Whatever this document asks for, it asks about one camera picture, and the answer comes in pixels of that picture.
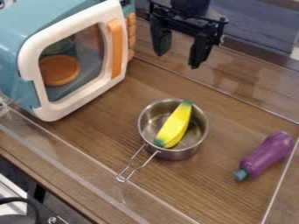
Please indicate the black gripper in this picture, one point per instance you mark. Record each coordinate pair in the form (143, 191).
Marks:
(189, 17)

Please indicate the purple toy eggplant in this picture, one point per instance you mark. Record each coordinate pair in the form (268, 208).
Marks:
(275, 148)

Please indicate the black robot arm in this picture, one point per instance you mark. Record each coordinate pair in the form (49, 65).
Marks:
(192, 18)

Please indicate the blue toy microwave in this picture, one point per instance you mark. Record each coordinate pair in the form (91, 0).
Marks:
(64, 52)

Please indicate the yellow toy banana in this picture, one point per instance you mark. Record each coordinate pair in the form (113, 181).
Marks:
(175, 126)

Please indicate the clear acrylic barrier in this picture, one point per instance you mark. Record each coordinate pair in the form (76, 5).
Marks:
(91, 157)

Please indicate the silver pot with wire handle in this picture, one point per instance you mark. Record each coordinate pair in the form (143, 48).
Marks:
(151, 121)

